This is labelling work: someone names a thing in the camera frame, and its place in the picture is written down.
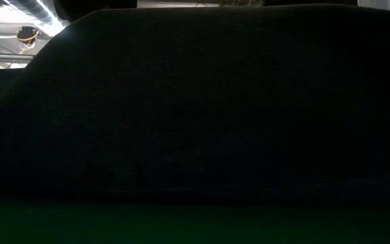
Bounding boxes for long ceiling light tube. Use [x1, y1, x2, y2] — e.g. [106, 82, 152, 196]
[0, 52, 35, 64]

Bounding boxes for dark blue denim jeans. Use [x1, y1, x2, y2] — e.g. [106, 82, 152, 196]
[0, 3, 390, 208]

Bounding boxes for ceiling cable reel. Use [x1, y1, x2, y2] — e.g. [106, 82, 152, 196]
[15, 25, 41, 45]

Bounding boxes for silver ceiling air duct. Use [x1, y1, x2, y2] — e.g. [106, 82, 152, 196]
[0, 0, 68, 32]

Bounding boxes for green table mat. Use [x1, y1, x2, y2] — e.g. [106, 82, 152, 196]
[0, 196, 390, 244]

